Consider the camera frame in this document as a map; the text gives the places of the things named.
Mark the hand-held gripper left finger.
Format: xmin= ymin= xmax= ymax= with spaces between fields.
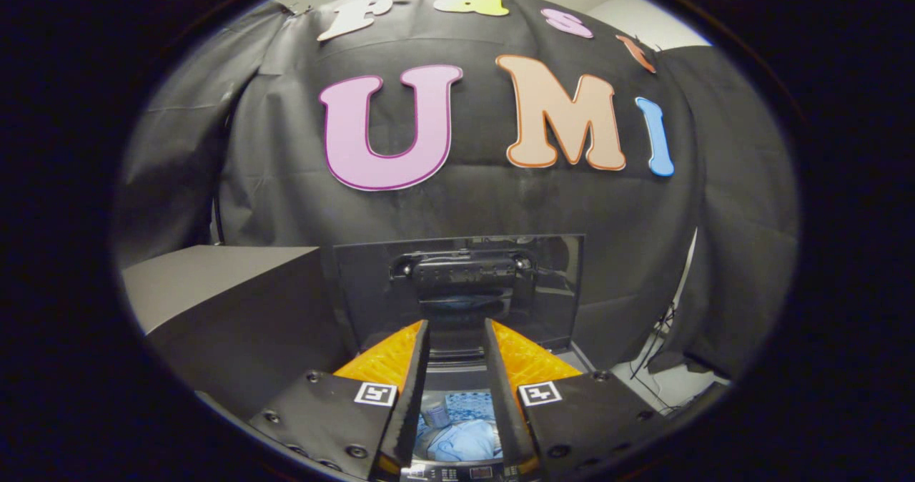
xmin=247 ymin=319 xmax=431 ymax=481

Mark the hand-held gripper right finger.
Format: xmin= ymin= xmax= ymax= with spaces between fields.
xmin=484 ymin=318 xmax=669 ymax=481

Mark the grey washing machine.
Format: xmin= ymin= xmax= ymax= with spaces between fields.
xmin=357 ymin=339 xmax=598 ymax=482

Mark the light blue cloth garment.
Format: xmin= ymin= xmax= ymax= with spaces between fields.
xmin=418 ymin=418 xmax=505 ymax=463

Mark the dark washing machine lid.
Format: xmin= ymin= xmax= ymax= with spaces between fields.
xmin=332 ymin=234 xmax=585 ymax=358

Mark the black light stand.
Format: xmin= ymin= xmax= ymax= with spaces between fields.
xmin=633 ymin=228 xmax=698 ymax=383

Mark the beige cabinet with dark sides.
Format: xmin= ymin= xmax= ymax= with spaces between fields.
xmin=122 ymin=245 xmax=351 ymax=422

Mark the black backdrop cloth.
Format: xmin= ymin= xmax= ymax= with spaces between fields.
xmin=114 ymin=0 xmax=800 ymax=379

